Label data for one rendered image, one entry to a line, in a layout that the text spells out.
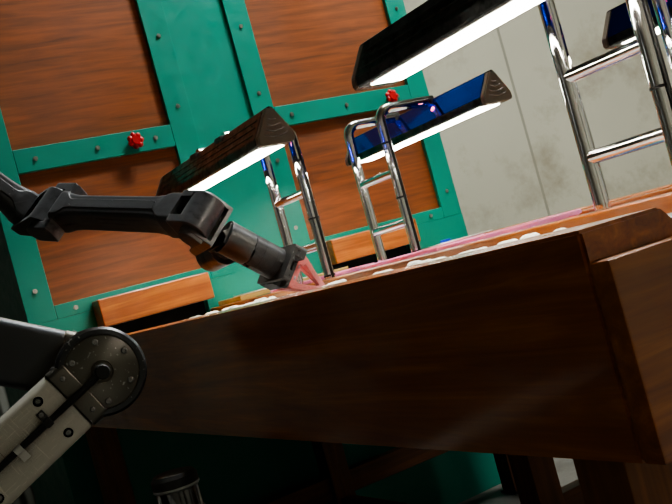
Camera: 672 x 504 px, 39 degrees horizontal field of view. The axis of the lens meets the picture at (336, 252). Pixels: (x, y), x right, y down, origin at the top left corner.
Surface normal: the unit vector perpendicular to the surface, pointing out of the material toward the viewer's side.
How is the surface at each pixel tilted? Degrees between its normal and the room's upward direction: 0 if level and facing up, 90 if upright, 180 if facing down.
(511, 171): 90
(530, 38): 90
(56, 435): 90
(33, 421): 90
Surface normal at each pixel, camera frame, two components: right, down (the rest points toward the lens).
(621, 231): 0.48, -0.14
